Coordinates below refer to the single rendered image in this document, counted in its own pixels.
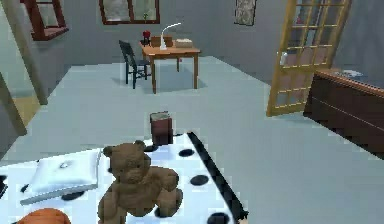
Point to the wooden desk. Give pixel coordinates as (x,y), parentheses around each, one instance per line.
(170,53)

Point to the pale book stack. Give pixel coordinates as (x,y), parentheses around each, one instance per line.
(183,43)

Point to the brown cardboard box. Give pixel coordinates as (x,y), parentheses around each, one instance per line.
(161,41)

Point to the black chair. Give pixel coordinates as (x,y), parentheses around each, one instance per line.
(131,61)

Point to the white desk lamp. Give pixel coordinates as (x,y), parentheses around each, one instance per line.
(165,35)

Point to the white black-spotted bed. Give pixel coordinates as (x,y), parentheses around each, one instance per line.
(200,196)

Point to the brown teddy bear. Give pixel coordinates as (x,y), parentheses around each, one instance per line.
(136,186)

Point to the red framed window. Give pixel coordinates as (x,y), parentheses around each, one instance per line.
(129,11)
(46,20)

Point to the yellow glass-paned door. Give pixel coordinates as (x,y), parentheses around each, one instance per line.
(306,56)

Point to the white pillow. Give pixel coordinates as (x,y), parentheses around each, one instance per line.
(65,175)

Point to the dark brown dresser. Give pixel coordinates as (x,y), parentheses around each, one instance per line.
(346,106)

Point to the orange basketball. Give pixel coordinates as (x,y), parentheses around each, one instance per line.
(45,216)

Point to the framed wall picture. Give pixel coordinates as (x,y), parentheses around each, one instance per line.
(245,11)

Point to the beige door frame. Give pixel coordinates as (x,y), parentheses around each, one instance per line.
(23,53)

